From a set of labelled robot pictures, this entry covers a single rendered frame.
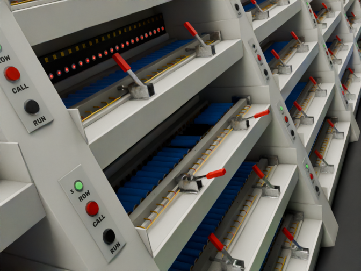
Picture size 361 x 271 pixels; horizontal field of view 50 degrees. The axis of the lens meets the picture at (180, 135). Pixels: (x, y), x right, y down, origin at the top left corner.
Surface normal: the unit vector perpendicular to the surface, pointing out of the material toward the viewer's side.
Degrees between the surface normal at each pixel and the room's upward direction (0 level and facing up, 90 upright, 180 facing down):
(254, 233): 18
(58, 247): 90
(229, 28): 90
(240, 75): 90
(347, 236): 0
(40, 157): 90
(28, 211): 108
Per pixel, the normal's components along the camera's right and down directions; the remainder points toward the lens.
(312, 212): -0.46, 0.43
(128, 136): 0.87, 0.04
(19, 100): 0.77, -0.25
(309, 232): -0.18, -0.90
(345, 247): -0.44, -0.87
